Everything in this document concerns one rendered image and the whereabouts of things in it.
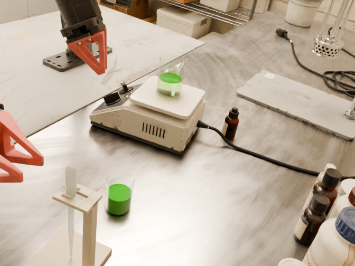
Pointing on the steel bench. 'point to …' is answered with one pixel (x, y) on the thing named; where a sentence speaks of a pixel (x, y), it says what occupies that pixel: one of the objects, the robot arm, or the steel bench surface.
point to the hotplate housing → (150, 125)
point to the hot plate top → (192, 94)
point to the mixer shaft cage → (325, 49)
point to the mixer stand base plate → (299, 103)
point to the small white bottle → (324, 172)
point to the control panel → (120, 101)
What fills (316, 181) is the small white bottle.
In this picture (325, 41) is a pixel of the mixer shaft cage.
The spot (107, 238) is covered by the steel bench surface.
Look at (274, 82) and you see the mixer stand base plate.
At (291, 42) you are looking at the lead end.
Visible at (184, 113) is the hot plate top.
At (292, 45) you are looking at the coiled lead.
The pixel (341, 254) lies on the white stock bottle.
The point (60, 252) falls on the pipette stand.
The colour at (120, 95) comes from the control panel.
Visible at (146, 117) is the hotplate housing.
